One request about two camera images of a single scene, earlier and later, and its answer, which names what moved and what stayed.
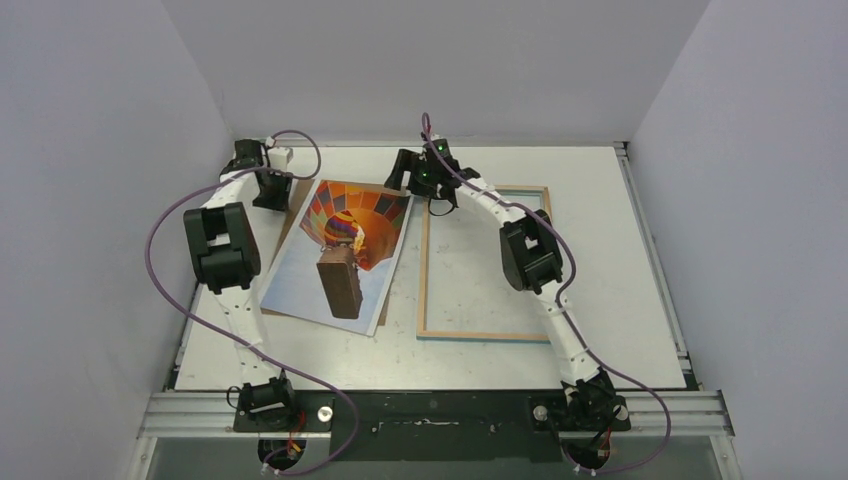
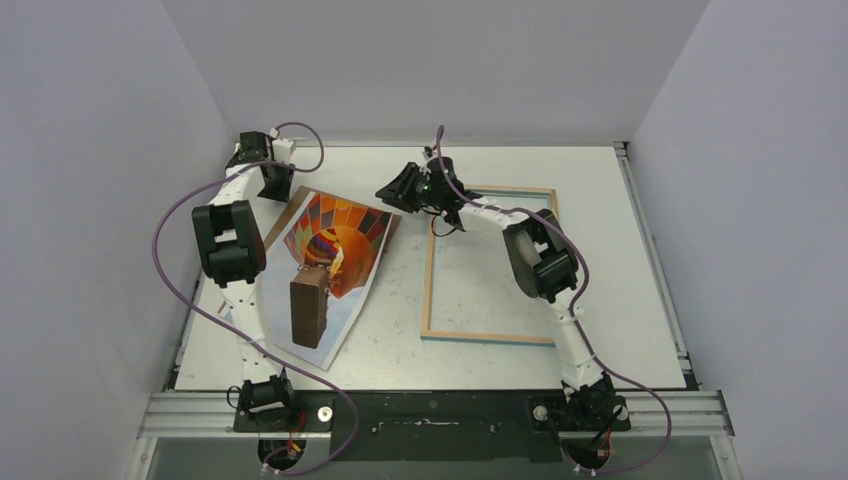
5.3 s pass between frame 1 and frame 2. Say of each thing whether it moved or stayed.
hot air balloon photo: moved
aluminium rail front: stayed
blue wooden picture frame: moved
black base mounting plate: stayed
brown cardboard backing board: moved
